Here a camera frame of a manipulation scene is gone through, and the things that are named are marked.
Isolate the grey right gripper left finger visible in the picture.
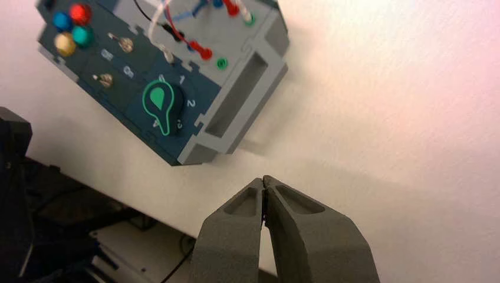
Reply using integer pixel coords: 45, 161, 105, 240
188, 177, 264, 283

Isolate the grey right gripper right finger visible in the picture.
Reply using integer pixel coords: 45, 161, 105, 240
263, 175, 381, 283

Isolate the blue grey task board box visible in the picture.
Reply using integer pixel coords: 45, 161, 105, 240
35, 0, 291, 167

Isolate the white base panel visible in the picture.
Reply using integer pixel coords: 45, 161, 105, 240
88, 221, 196, 283

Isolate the green black rotary knob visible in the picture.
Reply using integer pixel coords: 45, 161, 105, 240
142, 80, 185, 137

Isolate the teal round push button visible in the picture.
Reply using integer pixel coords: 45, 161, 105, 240
71, 25, 94, 49

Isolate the yellow round push button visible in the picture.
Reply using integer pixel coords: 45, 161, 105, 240
54, 32, 77, 57

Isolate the red round push button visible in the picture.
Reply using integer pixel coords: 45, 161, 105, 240
69, 3, 93, 27

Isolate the blue round push button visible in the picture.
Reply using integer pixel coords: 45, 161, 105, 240
52, 11, 74, 32

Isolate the thin black cable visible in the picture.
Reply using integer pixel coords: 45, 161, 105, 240
159, 234, 196, 283

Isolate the red patch cable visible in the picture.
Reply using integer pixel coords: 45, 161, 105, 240
164, 0, 240, 61

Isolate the metal toggle switch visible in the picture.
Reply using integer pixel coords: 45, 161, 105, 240
92, 73, 115, 89
107, 32, 135, 54

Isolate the black patch cable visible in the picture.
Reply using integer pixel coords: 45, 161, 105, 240
133, 0, 185, 42

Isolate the white patch cable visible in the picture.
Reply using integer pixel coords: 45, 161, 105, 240
148, 0, 255, 64

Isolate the blue patch cable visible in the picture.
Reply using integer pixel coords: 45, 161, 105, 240
172, 0, 224, 52

